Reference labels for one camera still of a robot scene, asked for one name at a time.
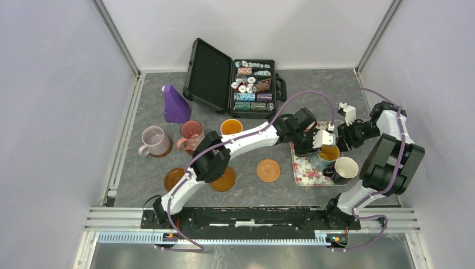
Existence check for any brown wooden coaster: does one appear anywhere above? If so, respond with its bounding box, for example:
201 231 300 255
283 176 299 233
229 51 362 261
150 139 173 157
210 166 236 192
164 168 185 192

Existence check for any floral rectangular tray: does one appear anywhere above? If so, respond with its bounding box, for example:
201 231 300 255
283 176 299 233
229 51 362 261
290 143 348 187

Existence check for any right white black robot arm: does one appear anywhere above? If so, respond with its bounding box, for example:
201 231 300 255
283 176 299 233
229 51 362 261
323 101 425 229

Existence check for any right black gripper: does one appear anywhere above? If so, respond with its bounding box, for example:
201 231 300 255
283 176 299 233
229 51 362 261
333 119 380 152

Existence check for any floral mug orange inside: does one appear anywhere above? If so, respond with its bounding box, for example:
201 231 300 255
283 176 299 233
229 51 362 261
220 119 243 135

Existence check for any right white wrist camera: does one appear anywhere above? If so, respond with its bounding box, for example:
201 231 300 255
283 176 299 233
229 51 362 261
338 102 356 126

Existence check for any lavender ceramic mug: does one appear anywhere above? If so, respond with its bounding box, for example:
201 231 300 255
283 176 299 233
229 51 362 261
138 126 170 157

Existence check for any purple cable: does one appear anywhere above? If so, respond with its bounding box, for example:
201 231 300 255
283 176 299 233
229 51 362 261
163 90 337 253
328 87 405 253

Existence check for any black poker chip case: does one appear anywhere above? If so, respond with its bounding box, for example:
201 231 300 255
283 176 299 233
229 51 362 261
183 38 287 119

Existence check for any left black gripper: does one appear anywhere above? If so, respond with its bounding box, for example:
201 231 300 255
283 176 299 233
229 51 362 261
291 129 322 159

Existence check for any woven rattan round coaster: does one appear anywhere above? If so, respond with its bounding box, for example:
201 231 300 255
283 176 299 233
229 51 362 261
256 159 281 183

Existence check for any purple plastic wedge stand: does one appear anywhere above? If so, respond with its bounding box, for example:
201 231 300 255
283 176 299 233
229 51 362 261
162 84 192 124

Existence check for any blue mug yellow inside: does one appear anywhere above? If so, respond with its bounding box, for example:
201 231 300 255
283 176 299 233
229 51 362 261
310 145 340 171

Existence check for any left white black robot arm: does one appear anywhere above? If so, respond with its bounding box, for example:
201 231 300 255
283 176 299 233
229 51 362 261
152 108 321 229

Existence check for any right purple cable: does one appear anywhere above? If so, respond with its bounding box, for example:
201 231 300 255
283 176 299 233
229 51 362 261
328 87 405 253

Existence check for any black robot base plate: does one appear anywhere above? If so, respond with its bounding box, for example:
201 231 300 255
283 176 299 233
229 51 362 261
140 206 361 240

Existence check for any pink ceramic mug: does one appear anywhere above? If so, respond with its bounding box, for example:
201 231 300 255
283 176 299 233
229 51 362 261
176 120 204 154

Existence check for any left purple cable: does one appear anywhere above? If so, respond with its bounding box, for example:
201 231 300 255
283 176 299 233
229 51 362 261
163 90 337 253

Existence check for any black mug cream inside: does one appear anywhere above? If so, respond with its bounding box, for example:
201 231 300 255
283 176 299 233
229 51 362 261
323 156 359 185

